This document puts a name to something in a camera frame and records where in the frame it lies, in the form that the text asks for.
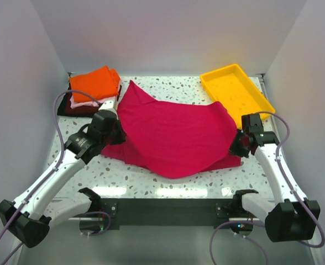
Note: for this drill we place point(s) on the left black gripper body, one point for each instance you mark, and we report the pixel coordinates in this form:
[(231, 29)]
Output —
[(116, 136)]

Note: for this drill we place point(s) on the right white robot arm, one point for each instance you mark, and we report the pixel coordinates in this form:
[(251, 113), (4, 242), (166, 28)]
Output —
[(292, 216)]

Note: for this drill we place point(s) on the maroon folded t shirt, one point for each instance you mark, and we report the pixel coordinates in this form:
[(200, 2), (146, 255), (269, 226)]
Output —
[(81, 112)]

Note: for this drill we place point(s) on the yellow plastic tray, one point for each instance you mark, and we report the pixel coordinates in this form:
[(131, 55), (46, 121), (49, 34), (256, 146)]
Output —
[(231, 86)]

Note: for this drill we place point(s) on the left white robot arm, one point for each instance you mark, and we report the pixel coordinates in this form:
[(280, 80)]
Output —
[(24, 216)]

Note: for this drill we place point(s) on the orange folded t shirt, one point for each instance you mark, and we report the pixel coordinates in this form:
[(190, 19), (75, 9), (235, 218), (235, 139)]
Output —
[(99, 84)]

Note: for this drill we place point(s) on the pink folded t shirt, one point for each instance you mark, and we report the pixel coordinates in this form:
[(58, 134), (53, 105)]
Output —
[(79, 103)]

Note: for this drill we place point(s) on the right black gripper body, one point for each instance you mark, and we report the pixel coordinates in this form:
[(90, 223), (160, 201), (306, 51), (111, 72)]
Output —
[(237, 146)]

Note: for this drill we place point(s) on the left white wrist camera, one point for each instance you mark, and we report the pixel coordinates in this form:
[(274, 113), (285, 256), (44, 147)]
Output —
[(110, 105)]

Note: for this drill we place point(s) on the black folded t shirt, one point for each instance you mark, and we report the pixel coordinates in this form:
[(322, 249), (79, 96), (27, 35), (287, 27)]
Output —
[(61, 110)]

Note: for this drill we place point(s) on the magenta t shirt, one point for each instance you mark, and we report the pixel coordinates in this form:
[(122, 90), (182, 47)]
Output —
[(173, 140)]

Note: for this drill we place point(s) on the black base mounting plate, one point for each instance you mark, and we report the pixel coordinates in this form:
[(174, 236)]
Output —
[(161, 212)]

